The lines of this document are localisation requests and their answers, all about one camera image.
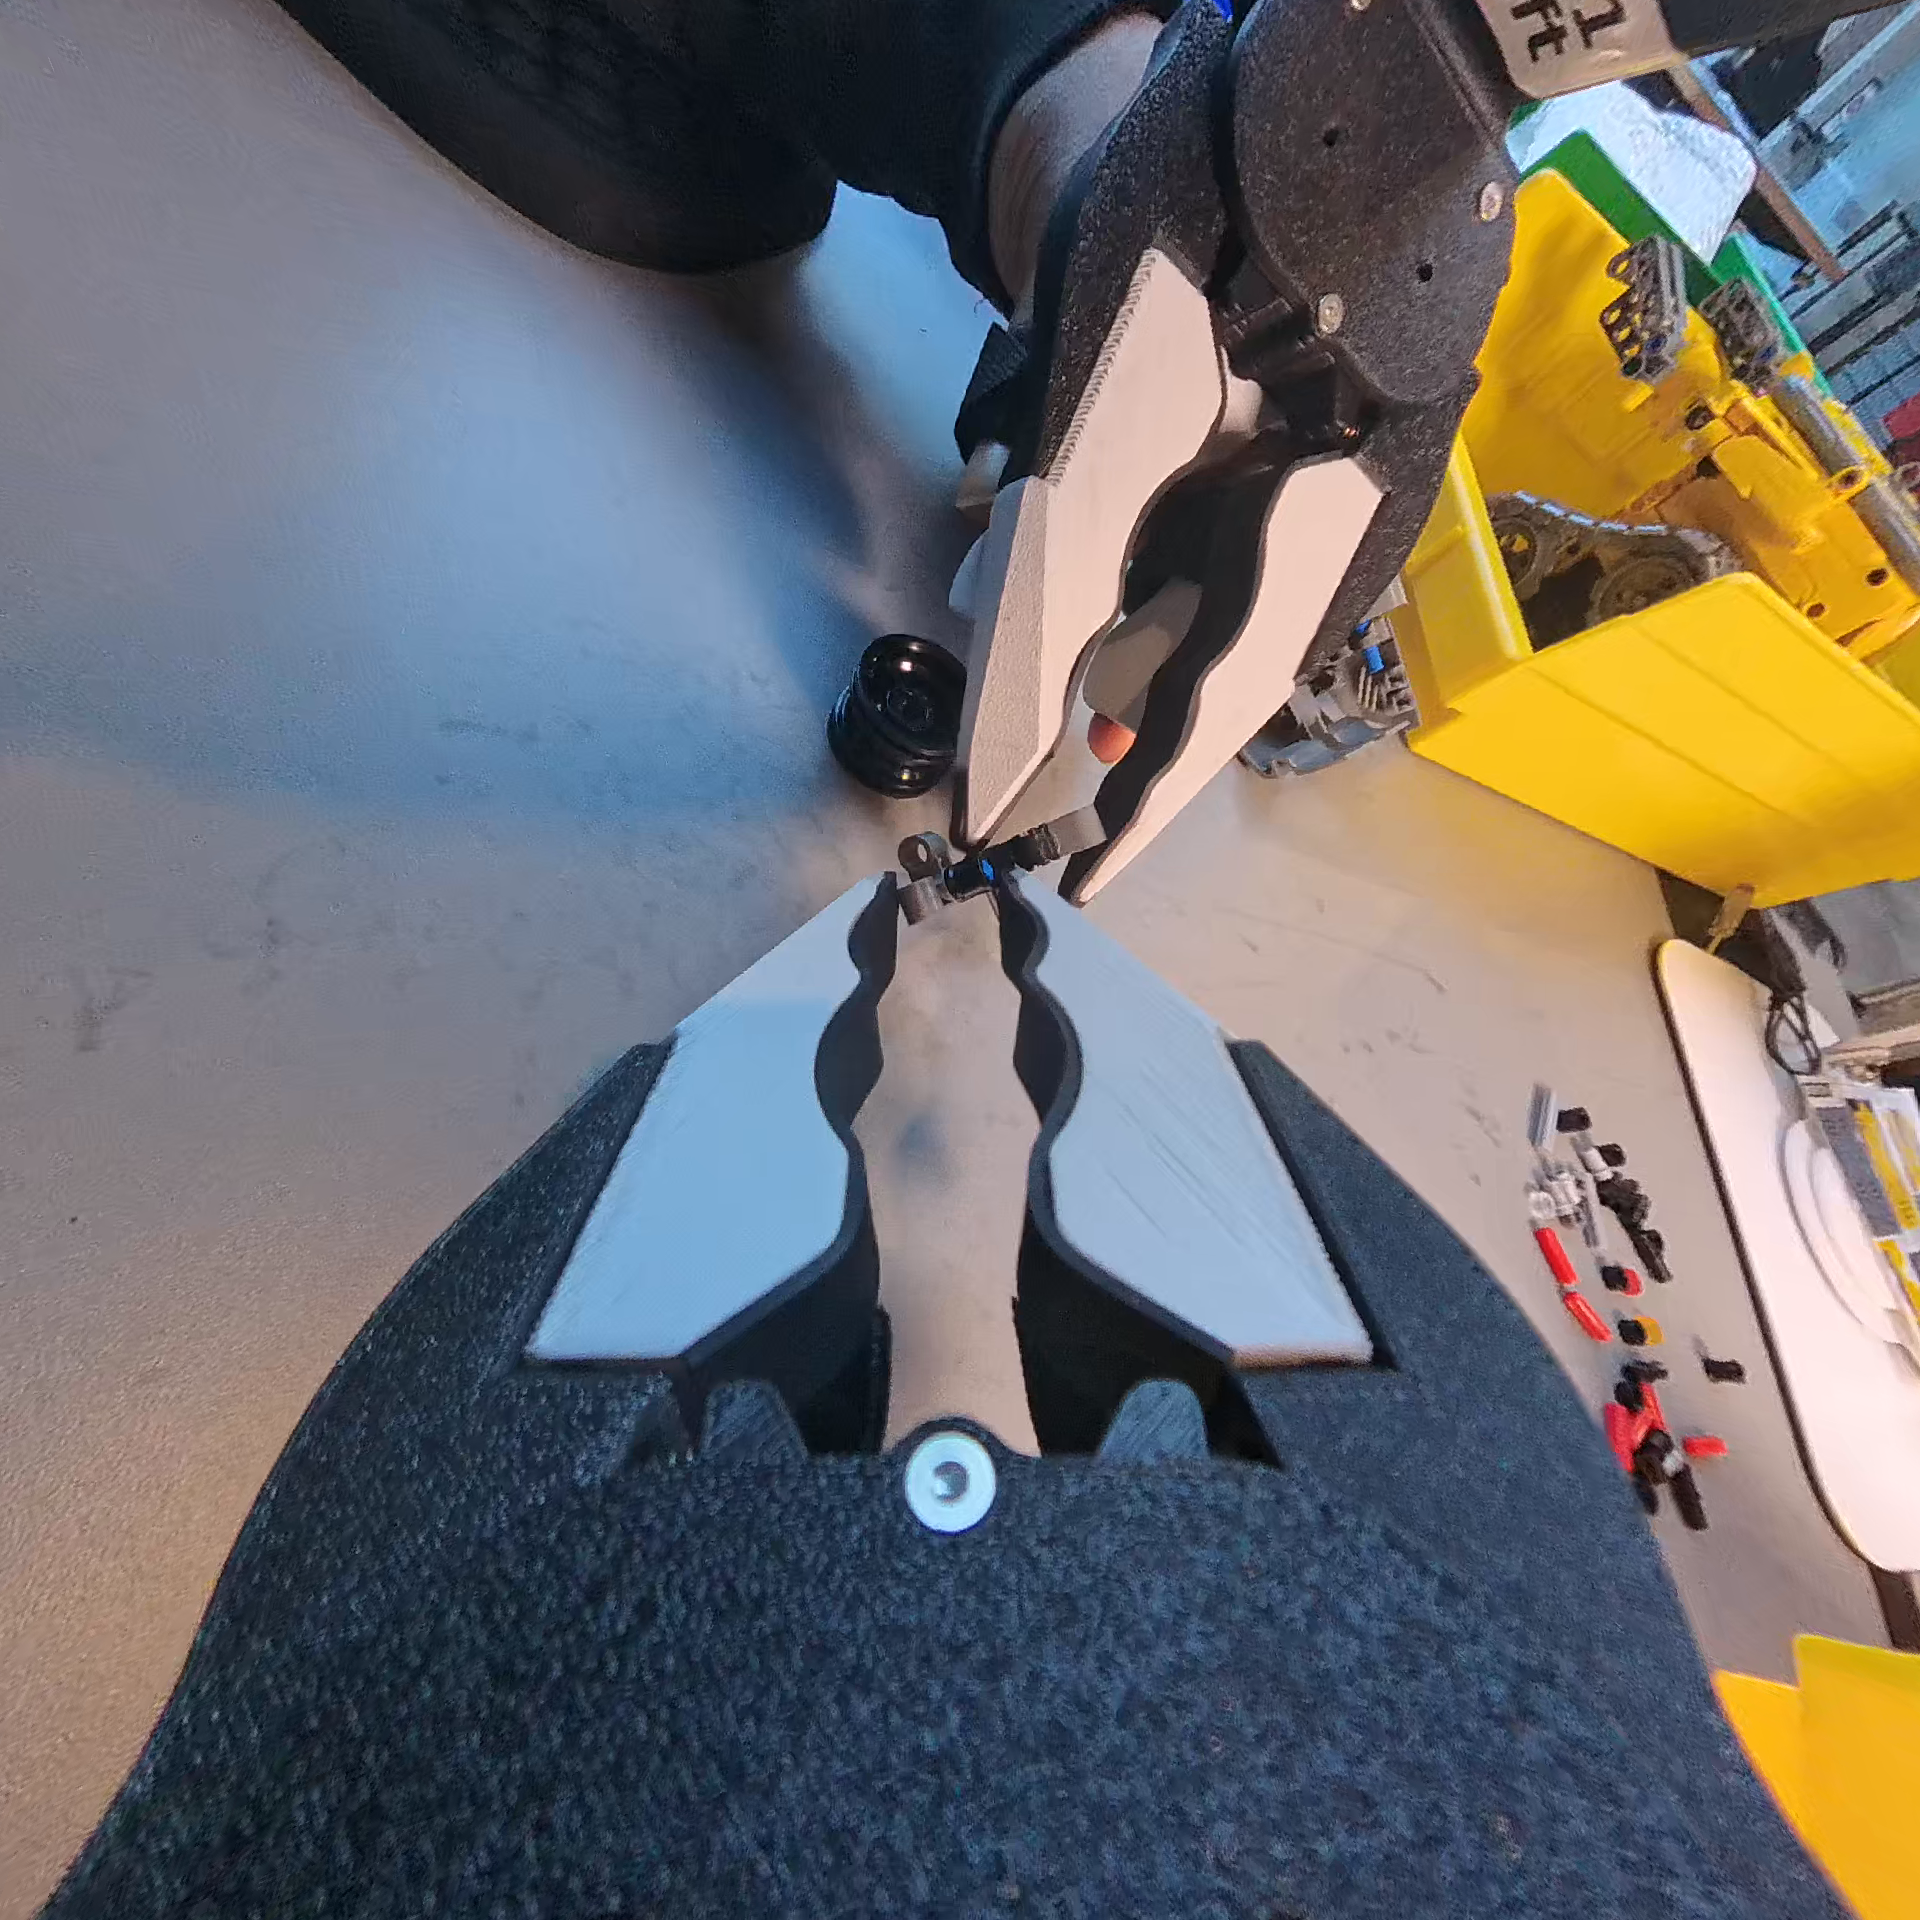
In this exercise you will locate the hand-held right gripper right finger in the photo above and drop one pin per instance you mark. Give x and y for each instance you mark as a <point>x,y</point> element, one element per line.
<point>1185,1200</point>

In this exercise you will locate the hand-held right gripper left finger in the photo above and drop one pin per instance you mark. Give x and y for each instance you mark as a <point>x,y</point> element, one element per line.
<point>705,1200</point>

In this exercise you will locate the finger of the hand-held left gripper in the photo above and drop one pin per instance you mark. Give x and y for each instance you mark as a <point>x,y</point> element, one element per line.
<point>1289,587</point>
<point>1080,494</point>

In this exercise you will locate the grey toy cab assembly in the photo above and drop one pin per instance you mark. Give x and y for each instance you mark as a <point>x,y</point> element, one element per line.
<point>1335,704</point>

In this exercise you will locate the black toy wheel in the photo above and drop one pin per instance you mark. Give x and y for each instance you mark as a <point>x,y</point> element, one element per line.
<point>901,721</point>

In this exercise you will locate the small black blue-pin assembly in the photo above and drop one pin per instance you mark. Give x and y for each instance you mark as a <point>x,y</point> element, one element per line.
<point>1069,837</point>

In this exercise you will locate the pile of small toy pieces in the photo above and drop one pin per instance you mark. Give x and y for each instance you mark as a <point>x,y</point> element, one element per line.
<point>1553,1254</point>

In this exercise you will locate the black connector with blue pin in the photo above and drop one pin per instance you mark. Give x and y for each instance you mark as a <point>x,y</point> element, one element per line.
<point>990,868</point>

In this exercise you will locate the grey desk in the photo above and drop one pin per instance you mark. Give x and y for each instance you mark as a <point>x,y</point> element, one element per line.
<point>376,751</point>

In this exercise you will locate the person's left hand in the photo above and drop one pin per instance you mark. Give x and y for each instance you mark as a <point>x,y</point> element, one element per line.
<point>1050,149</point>

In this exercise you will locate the green bin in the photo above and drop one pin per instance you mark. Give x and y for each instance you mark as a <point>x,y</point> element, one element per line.
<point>1590,165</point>

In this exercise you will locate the blue-grey chair seat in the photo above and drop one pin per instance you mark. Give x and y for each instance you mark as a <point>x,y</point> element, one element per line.
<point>901,255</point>

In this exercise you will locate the white foam sheet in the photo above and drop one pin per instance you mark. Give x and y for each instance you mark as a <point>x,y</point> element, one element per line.
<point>1664,149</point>

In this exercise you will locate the wooden table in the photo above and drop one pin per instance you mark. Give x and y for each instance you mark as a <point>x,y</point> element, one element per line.
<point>1786,196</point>

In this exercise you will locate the yellow toy bulldozer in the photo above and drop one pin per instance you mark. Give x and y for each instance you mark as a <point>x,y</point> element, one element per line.
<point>1770,452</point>

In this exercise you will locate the white book stand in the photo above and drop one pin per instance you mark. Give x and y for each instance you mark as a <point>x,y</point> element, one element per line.
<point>1740,1126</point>

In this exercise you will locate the sticker sheet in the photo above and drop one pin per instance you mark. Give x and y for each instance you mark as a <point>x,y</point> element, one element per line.
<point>1874,1184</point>

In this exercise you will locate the wide yellow bin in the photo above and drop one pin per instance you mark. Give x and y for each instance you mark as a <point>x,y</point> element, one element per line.
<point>1845,1785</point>

